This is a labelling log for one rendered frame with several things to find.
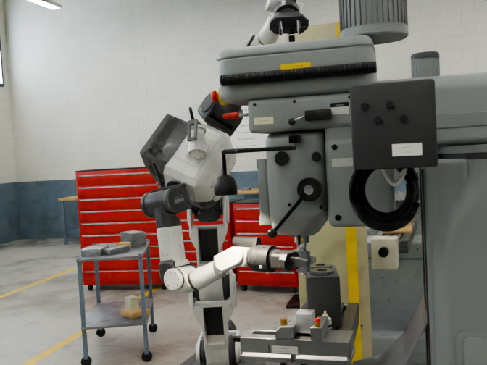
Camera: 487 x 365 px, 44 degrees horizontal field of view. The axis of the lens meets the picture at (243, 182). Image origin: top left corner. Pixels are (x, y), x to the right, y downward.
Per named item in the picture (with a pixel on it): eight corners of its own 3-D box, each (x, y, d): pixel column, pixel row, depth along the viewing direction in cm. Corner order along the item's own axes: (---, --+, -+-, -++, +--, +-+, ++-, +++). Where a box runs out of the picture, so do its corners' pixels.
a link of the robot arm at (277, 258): (283, 249, 186) (251, 248, 193) (285, 279, 187) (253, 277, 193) (302, 242, 197) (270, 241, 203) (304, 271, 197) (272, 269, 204)
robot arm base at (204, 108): (190, 119, 236) (204, 122, 226) (204, 90, 237) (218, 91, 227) (219, 136, 244) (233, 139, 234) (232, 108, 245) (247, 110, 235)
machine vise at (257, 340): (238, 360, 190) (237, 326, 189) (252, 345, 204) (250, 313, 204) (350, 366, 179) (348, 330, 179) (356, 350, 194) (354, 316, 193)
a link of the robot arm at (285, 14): (309, 39, 195) (305, 27, 205) (309, 9, 190) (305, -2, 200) (269, 41, 196) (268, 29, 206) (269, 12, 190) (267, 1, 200)
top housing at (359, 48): (214, 102, 181) (211, 48, 180) (238, 106, 206) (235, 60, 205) (374, 89, 168) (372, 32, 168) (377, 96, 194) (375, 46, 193)
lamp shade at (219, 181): (211, 195, 188) (210, 174, 188) (233, 193, 190) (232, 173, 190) (217, 195, 181) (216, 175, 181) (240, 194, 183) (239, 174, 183)
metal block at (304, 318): (296, 332, 188) (295, 313, 188) (299, 326, 194) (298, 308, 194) (312, 333, 187) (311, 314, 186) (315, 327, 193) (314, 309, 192)
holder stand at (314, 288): (309, 328, 220) (306, 274, 219) (306, 311, 242) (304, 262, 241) (342, 326, 219) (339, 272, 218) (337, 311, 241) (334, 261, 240)
